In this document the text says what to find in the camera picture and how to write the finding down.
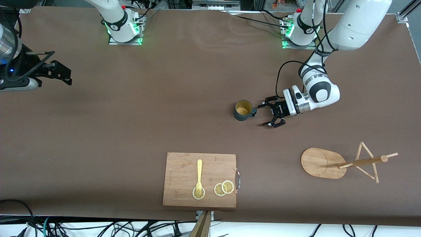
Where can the dark teal cup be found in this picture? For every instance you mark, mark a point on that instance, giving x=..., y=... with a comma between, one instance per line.
x=241, y=117

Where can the colourful toy pile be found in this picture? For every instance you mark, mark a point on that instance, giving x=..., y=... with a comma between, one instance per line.
x=283, y=3

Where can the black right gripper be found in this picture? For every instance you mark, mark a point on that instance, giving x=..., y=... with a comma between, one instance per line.
x=24, y=65

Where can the grey power strip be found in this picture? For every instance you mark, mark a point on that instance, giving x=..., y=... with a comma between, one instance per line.
x=215, y=5

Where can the wooden post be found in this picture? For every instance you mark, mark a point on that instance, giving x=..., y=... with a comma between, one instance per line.
x=202, y=228

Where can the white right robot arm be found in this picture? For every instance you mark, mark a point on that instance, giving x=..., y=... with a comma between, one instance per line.
x=115, y=19

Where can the bamboo cutting board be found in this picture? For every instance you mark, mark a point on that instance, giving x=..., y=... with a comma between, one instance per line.
x=184, y=171

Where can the metal post bracket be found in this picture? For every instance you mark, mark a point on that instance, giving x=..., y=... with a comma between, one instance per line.
x=198, y=214

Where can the aluminium frame corner bracket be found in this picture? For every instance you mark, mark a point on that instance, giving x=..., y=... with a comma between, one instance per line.
x=402, y=17
x=25, y=9

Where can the aluminium frame profile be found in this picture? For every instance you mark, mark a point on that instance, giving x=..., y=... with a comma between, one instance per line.
x=412, y=6

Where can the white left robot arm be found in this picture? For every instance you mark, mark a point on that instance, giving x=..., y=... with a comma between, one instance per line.
x=358, y=26

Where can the lemon slice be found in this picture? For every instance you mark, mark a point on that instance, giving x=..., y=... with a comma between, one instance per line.
x=228, y=187
x=203, y=194
x=217, y=190

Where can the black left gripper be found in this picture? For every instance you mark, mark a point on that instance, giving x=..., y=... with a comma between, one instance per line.
x=282, y=109

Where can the wooden mug rack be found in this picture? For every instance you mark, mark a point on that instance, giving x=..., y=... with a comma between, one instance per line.
x=319, y=163

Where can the black power plug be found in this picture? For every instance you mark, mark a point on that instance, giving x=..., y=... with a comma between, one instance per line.
x=177, y=232

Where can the yellow plastic fork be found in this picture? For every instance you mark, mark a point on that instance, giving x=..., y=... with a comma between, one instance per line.
x=199, y=171

